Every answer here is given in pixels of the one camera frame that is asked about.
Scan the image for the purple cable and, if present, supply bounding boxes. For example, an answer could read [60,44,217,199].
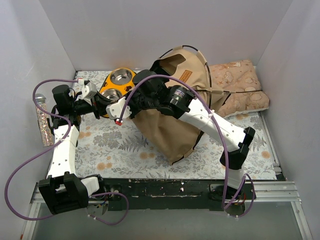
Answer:
[116,74,257,219]
[4,78,130,226]

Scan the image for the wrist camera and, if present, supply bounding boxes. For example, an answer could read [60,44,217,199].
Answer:
[81,82,97,105]
[106,97,132,120]

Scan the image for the beige fabric pet tent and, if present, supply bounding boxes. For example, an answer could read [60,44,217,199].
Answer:
[131,59,230,165]

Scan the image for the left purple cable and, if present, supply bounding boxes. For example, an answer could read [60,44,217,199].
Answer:
[4,78,130,226]

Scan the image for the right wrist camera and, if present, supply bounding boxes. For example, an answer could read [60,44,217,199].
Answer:
[106,97,132,120]

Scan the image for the floral table mat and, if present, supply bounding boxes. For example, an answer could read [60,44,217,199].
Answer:
[59,69,278,181]

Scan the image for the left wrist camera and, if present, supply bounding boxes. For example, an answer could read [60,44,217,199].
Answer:
[81,82,97,105]

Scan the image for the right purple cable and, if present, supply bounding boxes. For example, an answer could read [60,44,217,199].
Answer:
[116,74,257,219]

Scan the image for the yellow double pet bowl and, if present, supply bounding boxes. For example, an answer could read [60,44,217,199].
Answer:
[99,67,136,98]

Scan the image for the glitter toy microphone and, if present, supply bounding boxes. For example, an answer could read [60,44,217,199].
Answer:
[35,93,54,147]

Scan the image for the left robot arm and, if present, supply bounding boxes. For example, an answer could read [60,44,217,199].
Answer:
[38,80,113,215]

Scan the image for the beige patterned pillow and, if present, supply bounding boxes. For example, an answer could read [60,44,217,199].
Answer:
[210,59,270,118]

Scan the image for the black microphone stand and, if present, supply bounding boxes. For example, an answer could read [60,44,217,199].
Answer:
[46,116,59,135]

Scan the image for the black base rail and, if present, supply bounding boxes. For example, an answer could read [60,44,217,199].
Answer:
[77,177,258,212]

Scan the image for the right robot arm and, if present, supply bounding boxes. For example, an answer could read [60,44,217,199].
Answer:
[126,69,255,199]

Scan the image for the aluminium frame rail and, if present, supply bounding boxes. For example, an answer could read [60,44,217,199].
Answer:
[21,180,312,240]

